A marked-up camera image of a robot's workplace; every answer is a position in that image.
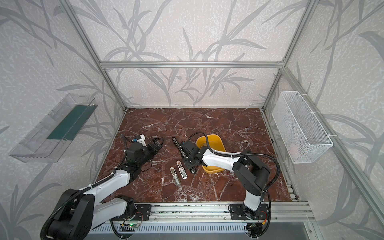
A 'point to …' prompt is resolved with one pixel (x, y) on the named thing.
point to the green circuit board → (130, 227)
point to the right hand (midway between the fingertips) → (187, 156)
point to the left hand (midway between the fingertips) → (164, 138)
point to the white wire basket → (304, 137)
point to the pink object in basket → (294, 151)
